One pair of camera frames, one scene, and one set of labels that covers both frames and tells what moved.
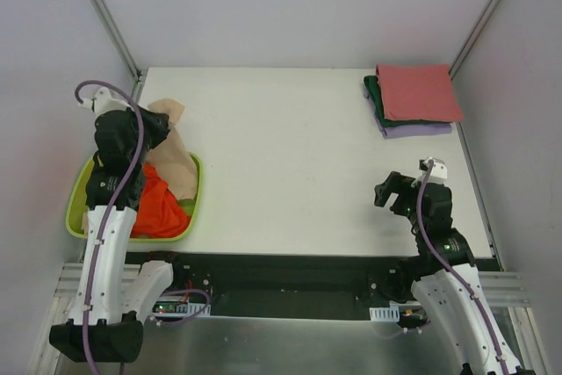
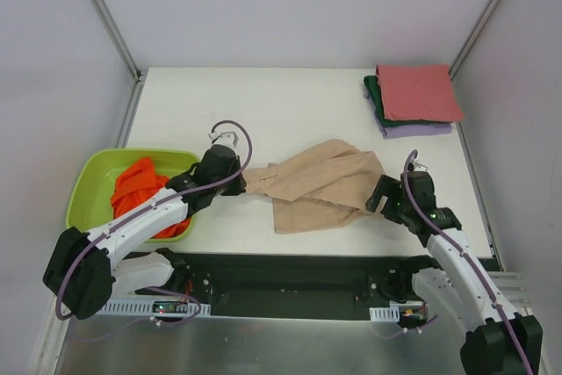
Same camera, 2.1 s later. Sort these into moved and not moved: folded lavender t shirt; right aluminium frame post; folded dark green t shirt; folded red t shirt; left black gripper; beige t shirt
Moved: beige t shirt; left black gripper
Not moved: folded dark green t shirt; folded red t shirt; folded lavender t shirt; right aluminium frame post
